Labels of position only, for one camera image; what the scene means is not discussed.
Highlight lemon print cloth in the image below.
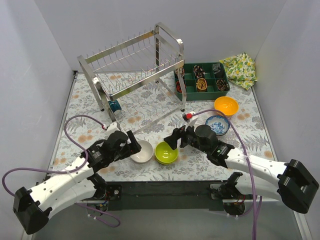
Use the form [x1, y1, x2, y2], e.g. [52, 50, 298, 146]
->
[219, 52, 258, 91]

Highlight orange navy rolled tie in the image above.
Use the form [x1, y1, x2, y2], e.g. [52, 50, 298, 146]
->
[175, 81, 182, 93]

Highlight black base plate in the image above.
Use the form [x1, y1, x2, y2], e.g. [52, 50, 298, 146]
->
[108, 180, 236, 211]

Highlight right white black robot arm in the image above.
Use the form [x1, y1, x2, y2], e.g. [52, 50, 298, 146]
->
[164, 125, 320, 214]

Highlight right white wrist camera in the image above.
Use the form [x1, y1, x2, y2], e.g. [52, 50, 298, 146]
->
[182, 111, 198, 131]

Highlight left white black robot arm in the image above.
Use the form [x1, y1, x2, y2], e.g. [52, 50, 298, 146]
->
[13, 130, 141, 235]

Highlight blue floral white bowl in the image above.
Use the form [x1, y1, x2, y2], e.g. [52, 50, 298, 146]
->
[205, 115, 230, 136]

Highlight green divided organizer tray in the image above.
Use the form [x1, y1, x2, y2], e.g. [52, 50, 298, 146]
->
[183, 62, 230, 101]

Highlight pink black rolled tie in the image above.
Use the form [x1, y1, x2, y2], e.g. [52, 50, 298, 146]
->
[193, 65, 205, 79]

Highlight grey rolled tie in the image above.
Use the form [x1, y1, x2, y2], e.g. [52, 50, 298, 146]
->
[212, 62, 224, 78]

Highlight yellow ribbed bowl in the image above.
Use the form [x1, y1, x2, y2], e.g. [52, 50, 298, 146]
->
[214, 96, 239, 117]

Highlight floral table mat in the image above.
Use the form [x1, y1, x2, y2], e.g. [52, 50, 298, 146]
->
[51, 74, 276, 182]

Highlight steel two-tier dish rack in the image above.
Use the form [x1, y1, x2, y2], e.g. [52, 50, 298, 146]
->
[77, 22, 187, 133]

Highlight lime green bowl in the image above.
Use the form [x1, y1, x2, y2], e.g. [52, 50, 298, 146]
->
[158, 160, 175, 165]
[154, 141, 179, 162]

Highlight yellow patterned rolled tie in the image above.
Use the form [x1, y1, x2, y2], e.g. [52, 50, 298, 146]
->
[196, 78, 208, 92]

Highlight teal blue bowl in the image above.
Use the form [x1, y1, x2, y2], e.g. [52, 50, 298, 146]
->
[108, 100, 122, 115]

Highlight beige floral bowl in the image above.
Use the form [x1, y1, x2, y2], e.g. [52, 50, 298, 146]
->
[130, 140, 154, 164]

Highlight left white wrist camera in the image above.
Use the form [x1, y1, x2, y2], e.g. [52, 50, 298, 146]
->
[102, 122, 121, 135]

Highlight aluminium frame rail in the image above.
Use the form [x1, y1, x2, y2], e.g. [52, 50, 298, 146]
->
[34, 181, 301, 205]

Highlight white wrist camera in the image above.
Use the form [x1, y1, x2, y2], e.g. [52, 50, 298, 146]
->
[182, 111, 198, 131]
[102, 122, 121, 135]

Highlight dark floral rolled tie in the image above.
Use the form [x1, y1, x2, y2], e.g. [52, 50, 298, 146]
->
[216, 79, 229, 92]

